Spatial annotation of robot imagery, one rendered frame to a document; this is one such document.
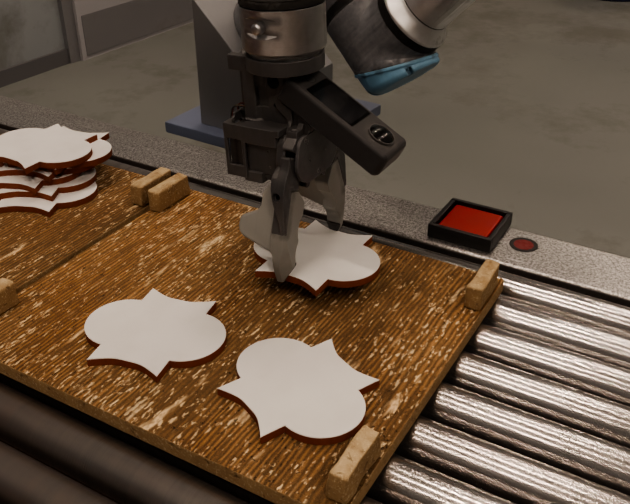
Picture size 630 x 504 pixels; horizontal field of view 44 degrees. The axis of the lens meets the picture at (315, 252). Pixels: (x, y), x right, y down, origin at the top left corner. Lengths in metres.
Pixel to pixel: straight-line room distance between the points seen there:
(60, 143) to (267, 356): 0.45
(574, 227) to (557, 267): 2.03
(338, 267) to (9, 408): 0.32
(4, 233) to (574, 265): 0.63
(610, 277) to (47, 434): 0.58
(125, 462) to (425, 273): 0.36
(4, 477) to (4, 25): 3.80
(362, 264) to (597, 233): 2.18
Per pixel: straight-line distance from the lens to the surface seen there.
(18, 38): 4.43
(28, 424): 0.71
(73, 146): 1.01
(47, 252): 0.89
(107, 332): 0.74
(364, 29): 1.16
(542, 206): 3.03
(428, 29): 1.14
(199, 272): 0.82
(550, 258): 0.91
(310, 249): 0.79
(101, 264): 0.85
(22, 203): 0.98
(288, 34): 0.68
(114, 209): 0.96
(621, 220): 3.03
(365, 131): 0.69
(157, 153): 1.14
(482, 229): 0.92
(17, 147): 1.03
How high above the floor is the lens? 1.38
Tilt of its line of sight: 32 degrees down
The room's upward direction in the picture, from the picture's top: straight up
